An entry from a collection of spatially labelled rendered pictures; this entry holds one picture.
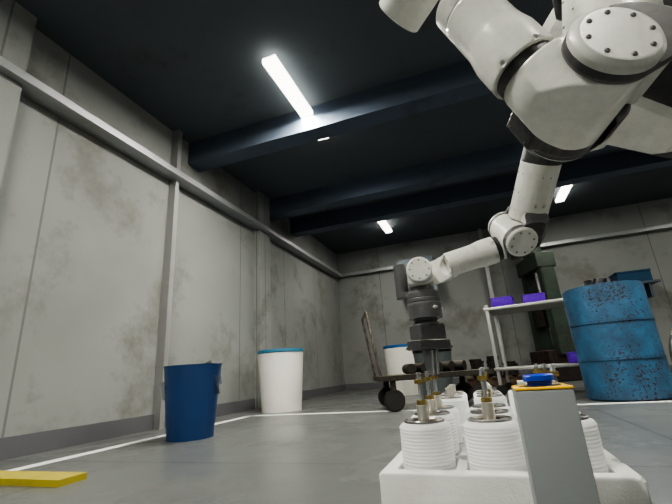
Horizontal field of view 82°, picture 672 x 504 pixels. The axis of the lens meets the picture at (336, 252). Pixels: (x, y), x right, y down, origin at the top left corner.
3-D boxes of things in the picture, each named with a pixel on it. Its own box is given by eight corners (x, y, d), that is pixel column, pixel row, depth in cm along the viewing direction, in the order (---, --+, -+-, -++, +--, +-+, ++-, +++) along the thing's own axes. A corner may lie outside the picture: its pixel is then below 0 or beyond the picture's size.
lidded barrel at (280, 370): (294, 412, 381) (292, 347, 400) (247, 414, 395) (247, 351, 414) (313, 407, 429) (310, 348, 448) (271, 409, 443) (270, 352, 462)
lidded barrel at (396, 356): (391, 393, 570) (387, 347, 590) (431, 391, 552) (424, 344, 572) (383, 396, 520) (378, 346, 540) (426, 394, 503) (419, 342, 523)
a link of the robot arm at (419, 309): (438, 349, 105) (432, 306, 109) (462, 346, 97) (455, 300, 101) (399, 351, 100) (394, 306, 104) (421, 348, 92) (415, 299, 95)
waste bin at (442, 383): (448, 399, 417) (440, 344, 434) (410, 399, 445) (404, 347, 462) (464, 395, 451) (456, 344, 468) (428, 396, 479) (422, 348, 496)
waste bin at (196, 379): (186, 433, 282) (189, 361, 297) (235, 431, 273) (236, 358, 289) (143, 444, 242) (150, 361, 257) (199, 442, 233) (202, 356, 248)
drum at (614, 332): (660, 393, 328) (629, 287, 355) (696, 400, 272) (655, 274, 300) (579, 396, 347) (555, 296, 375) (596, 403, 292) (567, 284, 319)
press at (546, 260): (579, 378, 639) (543, 229, 718) (593, 380, 561) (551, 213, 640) (533, 380, 660) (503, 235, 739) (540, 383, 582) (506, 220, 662)
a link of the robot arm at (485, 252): (454, 265, 109) (522, 243, 106) (465, 283, 100) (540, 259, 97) (445, 233, 105) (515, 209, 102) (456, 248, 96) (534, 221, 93)
